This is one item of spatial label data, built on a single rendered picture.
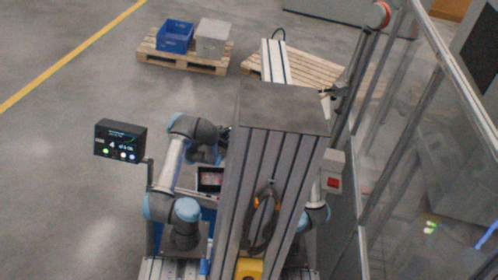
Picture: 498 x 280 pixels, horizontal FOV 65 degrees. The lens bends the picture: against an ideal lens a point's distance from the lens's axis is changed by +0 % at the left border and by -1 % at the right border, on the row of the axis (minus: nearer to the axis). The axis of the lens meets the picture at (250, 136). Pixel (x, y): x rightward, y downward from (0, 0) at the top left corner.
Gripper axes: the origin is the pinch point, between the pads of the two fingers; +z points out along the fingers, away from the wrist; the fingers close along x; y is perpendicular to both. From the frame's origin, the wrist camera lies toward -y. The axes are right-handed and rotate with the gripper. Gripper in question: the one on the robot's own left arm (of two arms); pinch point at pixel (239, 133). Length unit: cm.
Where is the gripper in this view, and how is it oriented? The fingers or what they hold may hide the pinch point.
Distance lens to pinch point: 237.3
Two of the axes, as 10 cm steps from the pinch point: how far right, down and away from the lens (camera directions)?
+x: -1.1, 8.3, 5.5
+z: 8.7, -1.8, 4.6
